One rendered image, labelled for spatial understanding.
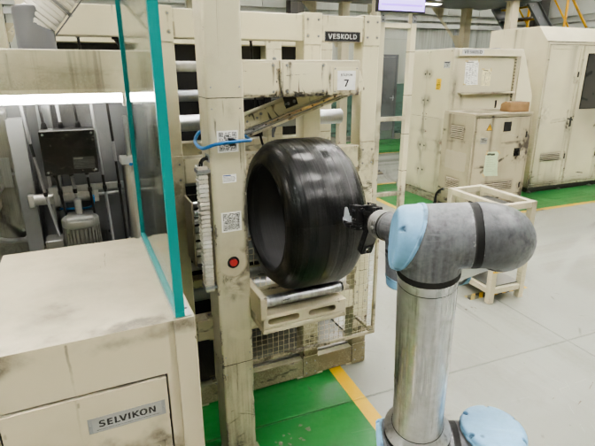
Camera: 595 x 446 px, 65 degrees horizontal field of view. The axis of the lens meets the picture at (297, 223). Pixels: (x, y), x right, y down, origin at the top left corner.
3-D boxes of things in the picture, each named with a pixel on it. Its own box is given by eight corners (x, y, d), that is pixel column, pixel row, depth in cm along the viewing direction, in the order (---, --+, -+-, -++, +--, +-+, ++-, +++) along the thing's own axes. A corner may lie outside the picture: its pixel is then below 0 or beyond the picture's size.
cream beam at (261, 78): (226, 99, 183) (224, 59, 179) (210, 96, 205) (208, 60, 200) (359, 96, 207) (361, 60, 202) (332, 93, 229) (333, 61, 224)
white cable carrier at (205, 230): (206, 293, 176) (197, 166, 161) (203, 288, 180) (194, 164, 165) (218, 290, 177) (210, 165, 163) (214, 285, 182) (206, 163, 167)
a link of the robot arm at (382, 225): (399, 254, 130) (399, 219, 128) (374, 245, 141) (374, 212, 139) (426, 249, 134) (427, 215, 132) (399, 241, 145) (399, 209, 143)
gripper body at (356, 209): (367, 201, 158) (388, 206, 147) (367, 226, 159) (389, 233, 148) (347, 203, 155) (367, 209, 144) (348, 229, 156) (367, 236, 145)
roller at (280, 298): (263, 310, 178) (262, 298, 177) (259, 306, 182) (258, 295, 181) (343, 292, 191) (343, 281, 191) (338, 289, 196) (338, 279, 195)
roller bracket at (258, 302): (260, 322, 175) (260, 298, 172) (229, 280, 209) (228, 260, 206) (269, 320, 176) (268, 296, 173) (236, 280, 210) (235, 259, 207)
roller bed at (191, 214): (195, 266, 212) (190, 203, 203) (188, 255, 225) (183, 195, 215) (237, 259, 220) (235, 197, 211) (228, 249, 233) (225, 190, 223)
